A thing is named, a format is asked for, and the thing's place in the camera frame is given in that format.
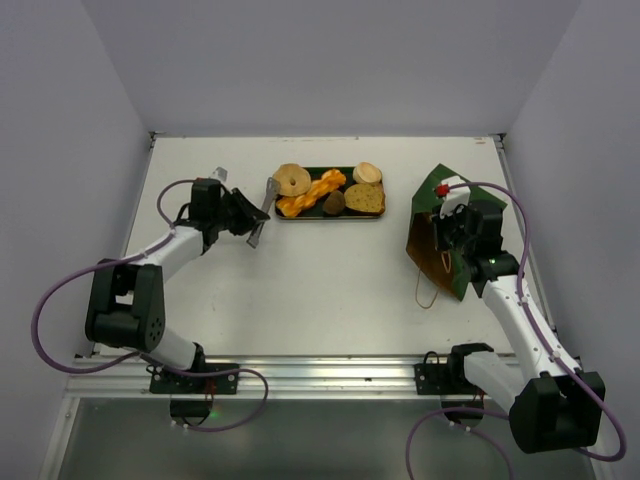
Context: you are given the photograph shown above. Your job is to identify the green paper bag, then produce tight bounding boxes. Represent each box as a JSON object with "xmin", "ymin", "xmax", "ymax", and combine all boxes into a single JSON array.
[{"xmin": 406, "ymin": 164, "xmax": 519, "ymax": 301}]

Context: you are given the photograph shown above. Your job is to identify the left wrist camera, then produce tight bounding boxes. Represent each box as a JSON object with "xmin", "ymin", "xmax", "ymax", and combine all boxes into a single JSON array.
[{"xmin": 196, "ymin": 167, "xmax": 228, "ymax": 184}]

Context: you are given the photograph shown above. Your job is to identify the aluminium frame rail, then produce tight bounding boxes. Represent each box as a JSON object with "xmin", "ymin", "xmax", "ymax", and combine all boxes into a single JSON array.
[{"xmin": 62, "ymin": 353, "xmax": 584, "ymax": 401}]

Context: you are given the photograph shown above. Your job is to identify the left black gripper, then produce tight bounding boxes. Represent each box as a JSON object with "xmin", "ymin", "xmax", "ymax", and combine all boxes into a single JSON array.
[{"xmin": 212, "ymin": 187, "xmax": 269, "ymax": 236}]

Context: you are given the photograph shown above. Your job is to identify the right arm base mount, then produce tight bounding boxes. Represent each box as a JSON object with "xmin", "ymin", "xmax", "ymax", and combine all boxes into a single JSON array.
[{"xmin": 413, "ymin": 344, "xmax": 484, "ymax": 409}]

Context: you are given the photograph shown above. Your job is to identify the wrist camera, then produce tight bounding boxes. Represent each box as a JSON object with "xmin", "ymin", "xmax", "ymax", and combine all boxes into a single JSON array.
[
  {"xmin": 434, "ymin": 175, "xmax": 471, "ymax": 218},
  {"xmin": 196, "ymin": 167, "xmax": 228, "ymax": 184}
]

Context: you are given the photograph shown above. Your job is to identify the round bun bread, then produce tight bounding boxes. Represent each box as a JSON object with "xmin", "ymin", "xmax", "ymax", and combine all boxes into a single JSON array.
[{"xmin": 352, "ymin": 162, "xmax": 382, "ymax": 185}]

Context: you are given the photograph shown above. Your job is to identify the brown chocolate bread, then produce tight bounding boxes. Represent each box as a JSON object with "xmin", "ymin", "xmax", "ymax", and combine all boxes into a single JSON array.
[{"xmin": 323, "ymin": 190, "xmax": 346, "ymax": 217}]

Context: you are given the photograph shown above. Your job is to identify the dark green tray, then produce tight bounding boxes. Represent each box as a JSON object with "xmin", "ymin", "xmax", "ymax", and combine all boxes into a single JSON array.
[{"xmin": 274, "ymin": 166, "xmax": 386, "ymax": 221}]

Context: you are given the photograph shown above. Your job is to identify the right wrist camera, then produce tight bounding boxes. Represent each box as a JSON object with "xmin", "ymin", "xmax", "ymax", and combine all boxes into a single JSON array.
[{"xmin": 434, "ymin": 175, "xmax": 471, "ymax": 218}]

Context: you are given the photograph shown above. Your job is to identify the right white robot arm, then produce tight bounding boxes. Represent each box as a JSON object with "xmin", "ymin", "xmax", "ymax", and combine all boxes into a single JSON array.
[{"xmin": 432, "ymin": 200, "xmax": 605, "ymax": 453}]

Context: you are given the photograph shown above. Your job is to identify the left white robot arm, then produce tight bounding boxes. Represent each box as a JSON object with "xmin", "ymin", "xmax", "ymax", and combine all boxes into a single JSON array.
[{"xmin": 85, "ymin": 178, "xmax": 270, "ymax": 393}]

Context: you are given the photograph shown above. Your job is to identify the beige bagel bread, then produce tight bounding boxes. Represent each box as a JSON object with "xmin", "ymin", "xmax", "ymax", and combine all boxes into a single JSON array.
[{"xmin": 272, "ymin": 163, "xmax": 311, "ymax": 197}]

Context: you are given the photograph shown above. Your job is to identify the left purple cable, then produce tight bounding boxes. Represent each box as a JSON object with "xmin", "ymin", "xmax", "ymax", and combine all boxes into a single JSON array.
[{"xmin": 30, "ymin": 178, "xmax": 270, "ymax": 434}]

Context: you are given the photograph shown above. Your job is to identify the metal tongs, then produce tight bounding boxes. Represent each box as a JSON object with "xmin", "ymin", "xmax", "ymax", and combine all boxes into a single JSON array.
[{"xmin": 246, "ymin": 177, "xmax": 280, "ymax": 249}]

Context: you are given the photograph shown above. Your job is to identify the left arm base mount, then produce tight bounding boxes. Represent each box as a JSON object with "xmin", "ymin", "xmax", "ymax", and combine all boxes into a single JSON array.
[{"xmin": 146, "ymin": 366, "xmax": 238, "ymax": 427}]

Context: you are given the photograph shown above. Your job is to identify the sliced toast bread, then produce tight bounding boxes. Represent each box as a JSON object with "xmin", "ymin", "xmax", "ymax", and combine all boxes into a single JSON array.
[{"xmin": 344, "ymin": 184, "xmax": 386, "ymax": 216}]

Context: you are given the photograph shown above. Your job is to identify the orange waffle bread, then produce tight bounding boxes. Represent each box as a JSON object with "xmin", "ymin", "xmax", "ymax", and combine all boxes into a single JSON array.
[{"xmin": 275, "ymin": 169, "xmax": 347, "ymax": 218}]

